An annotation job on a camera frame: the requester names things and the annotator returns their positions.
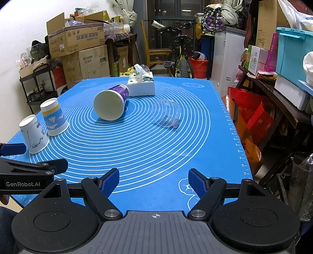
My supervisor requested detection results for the purple paper cup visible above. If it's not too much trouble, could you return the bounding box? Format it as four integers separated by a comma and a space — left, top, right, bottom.
93, 84, 129, 121

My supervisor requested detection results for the white patterned paper cup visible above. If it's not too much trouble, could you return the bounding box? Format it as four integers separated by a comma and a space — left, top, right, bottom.
19, 114, 49, 155

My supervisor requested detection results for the blue yellow paper cup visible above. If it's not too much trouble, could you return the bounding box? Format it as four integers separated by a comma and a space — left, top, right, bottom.
40, 98, 69, 137

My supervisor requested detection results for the clear plastic cup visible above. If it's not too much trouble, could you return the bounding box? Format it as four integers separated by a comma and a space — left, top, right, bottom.
152, 99, 181, 129

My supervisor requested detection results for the person's left hand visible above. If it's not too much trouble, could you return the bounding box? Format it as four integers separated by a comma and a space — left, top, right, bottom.
0, 195, 10, 205

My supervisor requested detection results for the orange paper shopping bag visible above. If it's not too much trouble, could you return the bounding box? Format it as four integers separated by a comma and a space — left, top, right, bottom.
222, 95, 263, 176

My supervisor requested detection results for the black metal shelf rack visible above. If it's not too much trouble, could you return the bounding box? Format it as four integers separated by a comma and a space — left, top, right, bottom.
19, 63, 58, 114

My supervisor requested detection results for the blue silicone baking mat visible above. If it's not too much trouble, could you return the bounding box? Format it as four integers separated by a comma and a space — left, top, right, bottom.
14, 77, 252, 212

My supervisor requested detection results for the red gift bag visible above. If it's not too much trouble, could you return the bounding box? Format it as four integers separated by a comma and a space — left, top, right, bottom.
228, 87, 274, 145

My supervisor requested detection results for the dark wooden side table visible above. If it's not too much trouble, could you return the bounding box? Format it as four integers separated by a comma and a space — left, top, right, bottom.
236, 65, 312, 150

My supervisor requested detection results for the lower cardboard box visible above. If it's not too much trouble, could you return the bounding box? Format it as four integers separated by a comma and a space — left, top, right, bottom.
61, 45, 110, 88

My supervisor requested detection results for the white tissue box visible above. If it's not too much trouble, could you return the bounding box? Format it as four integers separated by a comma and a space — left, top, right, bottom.
127, 64, 156, 97

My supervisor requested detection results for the red plastic bucket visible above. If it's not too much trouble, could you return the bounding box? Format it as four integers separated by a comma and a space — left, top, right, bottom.
189, 57, 209, 79

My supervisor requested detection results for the open top cardboard box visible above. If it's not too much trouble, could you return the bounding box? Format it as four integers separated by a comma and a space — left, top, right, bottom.
46, 13, 104, 59

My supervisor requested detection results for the white styrofoam box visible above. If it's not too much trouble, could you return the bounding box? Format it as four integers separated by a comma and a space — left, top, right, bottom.
274, 75, 309, 111

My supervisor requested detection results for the green white product box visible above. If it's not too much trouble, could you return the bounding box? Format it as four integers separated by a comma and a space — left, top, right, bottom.
246, 45, 268, 76

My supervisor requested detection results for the black green bicycle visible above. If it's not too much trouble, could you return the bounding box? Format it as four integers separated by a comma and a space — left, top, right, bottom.
150, 20, 196, 78

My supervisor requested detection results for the white chest freezer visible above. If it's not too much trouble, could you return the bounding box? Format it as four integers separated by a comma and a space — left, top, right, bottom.
211, 27, 246, 97

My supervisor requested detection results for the wooden chair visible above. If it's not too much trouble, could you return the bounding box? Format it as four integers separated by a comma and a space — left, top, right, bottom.
140, 20, 172, 69

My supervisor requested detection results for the teal plastic storage bin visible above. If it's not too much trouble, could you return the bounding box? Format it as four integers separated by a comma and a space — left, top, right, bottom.
276, 27, 313, 84

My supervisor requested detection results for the tall brown cardboard box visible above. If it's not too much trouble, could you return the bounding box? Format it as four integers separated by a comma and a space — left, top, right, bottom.
256, 0, 290, 51

